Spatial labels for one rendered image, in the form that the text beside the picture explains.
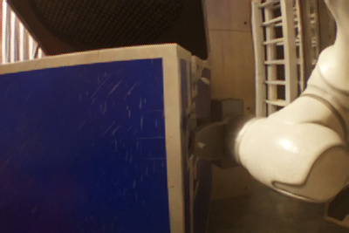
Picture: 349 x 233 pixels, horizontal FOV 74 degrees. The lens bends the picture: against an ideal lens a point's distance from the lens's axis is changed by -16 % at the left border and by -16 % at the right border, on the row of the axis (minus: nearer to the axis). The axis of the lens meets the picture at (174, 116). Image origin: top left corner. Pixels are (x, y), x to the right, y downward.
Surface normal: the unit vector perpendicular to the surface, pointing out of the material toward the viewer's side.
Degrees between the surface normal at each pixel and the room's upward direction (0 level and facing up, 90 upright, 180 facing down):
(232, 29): 90
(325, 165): 82
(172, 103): 90
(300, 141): 45
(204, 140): 90
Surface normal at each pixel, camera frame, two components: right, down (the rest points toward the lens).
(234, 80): 0.20, 0.14
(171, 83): -0.18, 0.15
